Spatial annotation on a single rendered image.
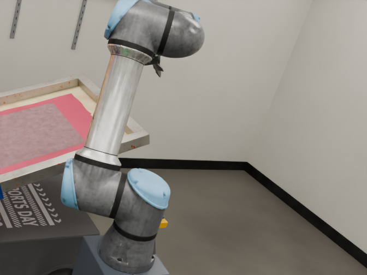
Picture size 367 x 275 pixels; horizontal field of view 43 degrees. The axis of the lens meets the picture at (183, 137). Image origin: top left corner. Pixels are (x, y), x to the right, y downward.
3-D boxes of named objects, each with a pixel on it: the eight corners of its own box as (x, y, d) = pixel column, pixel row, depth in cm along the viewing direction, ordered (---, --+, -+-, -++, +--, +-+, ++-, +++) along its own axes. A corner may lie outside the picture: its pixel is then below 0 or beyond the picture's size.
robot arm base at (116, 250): (163, 270, 122) (175, 239, 119) (110, 276, 113) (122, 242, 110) (138, 235, 133) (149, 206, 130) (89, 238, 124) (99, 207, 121)
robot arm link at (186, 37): (218, 28, 113) (201, 9, 158) (175, 13, 111) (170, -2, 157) (203, 73, 116) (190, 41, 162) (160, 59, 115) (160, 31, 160)
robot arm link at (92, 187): (113, 223, 111) (177, 4, 112) (51, 208, 109) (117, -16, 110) (113, 215, 123) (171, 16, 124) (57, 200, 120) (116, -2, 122)
